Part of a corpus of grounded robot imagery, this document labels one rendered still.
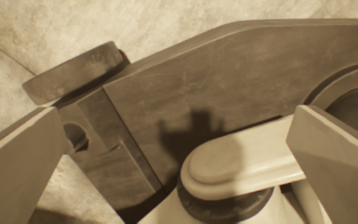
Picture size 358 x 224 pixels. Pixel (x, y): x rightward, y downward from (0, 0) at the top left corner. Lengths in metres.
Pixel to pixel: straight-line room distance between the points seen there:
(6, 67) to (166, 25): 0.45
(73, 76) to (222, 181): 0.28
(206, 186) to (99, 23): 0.43
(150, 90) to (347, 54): 0.33
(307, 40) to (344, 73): 0.08
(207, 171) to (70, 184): 0.66
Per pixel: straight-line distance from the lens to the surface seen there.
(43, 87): 0.41
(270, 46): 0.37
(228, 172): 0.27
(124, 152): 0.43
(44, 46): 0.63
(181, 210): 0.32
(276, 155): 0.27
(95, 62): 0.40
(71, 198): 0.93
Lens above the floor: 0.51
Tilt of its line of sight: 63 degrees down
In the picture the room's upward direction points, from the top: 174 degrees counter-clockwise
